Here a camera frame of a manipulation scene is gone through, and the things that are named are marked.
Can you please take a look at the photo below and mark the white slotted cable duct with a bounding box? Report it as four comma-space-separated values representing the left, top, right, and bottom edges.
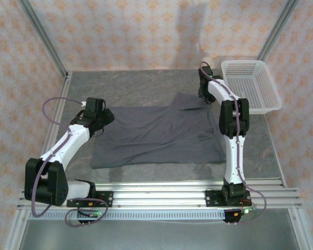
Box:
28, 210, 226, 221

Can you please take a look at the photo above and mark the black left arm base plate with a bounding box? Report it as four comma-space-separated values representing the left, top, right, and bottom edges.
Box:
67, 191, 114, 208

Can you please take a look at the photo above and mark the small circuit board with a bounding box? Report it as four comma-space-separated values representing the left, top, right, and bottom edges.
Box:
233, 205, 259, 217
77, 209, 103, 219

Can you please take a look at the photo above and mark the white perforated plastic basket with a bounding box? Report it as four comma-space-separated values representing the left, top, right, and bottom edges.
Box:
221, 59, 283, 115

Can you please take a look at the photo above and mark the aluminium mounting rail beam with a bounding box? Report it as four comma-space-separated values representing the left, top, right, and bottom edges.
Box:
17, 182, 302, 209

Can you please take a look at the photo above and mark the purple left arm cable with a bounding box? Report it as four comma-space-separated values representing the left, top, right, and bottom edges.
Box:
31, 97, 109, 228

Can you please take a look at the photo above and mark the grey t-shirt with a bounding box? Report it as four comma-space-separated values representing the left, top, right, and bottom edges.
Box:
90, 93, 226, 169

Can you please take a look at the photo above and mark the aluminium frame post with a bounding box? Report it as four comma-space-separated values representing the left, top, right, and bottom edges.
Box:
258, 0, 299, 62
18, 0, 68, 76

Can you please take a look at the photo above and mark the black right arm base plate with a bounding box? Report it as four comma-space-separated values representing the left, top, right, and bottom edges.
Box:
205, 189, 251, 208

